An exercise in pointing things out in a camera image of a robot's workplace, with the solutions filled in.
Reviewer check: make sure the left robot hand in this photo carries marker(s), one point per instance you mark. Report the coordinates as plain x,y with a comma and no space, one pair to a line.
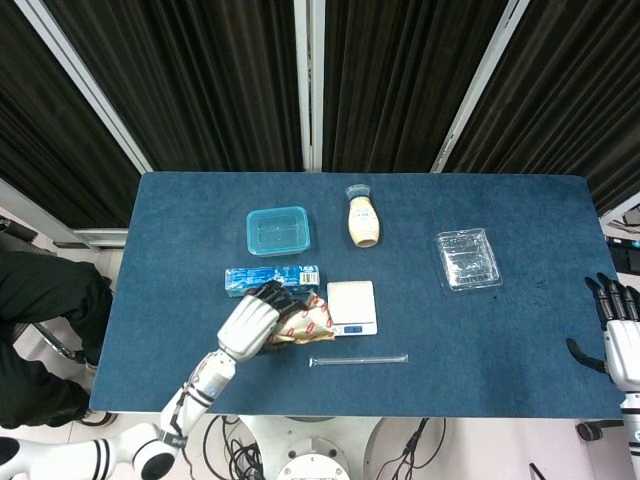
247,322

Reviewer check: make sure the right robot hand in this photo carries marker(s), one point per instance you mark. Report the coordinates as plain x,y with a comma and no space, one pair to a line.
622,345

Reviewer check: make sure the gold red snack packet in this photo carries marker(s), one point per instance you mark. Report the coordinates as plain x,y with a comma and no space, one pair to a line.
312,325

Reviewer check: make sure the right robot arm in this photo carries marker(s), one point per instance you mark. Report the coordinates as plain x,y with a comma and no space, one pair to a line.
631,430

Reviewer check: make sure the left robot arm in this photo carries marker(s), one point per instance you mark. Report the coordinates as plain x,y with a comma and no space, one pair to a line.
200,390

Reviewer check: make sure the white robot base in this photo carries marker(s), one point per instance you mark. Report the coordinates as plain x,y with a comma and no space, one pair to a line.
310,450

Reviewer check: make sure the white digital scale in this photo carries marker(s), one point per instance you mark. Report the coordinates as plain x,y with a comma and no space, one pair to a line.
350,300

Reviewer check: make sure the blue sandwich cookie box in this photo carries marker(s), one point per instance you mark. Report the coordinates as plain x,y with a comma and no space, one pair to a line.
245,280

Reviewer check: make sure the black caster wheel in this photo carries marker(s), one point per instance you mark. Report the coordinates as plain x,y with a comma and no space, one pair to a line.
592,430

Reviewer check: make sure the clear container with teal lid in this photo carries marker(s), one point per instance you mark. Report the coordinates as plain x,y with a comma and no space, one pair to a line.
277,230

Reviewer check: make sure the dark equipment beside table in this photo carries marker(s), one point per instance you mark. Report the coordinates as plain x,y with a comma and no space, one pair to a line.
622,245

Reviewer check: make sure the cream sauce bottle clear cap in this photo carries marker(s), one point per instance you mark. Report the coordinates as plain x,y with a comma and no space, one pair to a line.
362,222

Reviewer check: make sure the blue table cloth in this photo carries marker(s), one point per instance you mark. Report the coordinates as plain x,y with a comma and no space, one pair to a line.
400,390

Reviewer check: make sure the clear plastic blister tray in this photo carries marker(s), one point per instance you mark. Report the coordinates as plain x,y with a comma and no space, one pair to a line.
467,260

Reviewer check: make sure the person in black clothing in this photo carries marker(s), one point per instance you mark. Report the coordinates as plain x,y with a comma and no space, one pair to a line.
40,310

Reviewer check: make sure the black pleated curtain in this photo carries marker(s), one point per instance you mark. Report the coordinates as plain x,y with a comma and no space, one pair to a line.
40,125
400,75
575,100
200,75

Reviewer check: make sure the white frame floor rail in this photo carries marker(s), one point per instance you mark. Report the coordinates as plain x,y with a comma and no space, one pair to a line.
60,220

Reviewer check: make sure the white frame post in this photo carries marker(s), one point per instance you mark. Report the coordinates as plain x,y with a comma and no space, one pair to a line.
85,85
310,75
480,85

